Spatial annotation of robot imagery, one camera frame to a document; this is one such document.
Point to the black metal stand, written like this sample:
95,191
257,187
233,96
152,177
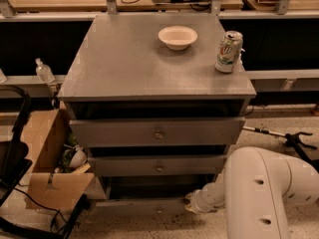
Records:
292,140

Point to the grey top drawer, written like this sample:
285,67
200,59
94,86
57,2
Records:
156,132

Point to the black cart frame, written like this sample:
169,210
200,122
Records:
13,152

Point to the grey drawer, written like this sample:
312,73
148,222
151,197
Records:
149,195
156,132
156,165

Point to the grey middle drawer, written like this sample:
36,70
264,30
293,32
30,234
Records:
156,165

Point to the brown cardboard box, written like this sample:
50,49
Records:
45,134

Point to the white cup in box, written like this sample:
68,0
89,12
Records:
79,158

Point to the grey bottom drawer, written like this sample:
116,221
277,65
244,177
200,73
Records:
149,195

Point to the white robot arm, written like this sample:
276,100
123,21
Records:
256,186

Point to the green white soda can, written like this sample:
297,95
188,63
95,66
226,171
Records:
229,51

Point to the clear plastic bottle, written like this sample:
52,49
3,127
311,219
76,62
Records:
44,72

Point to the grey drawer cabinet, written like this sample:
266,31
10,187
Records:
123,71

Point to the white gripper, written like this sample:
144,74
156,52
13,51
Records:
200,200

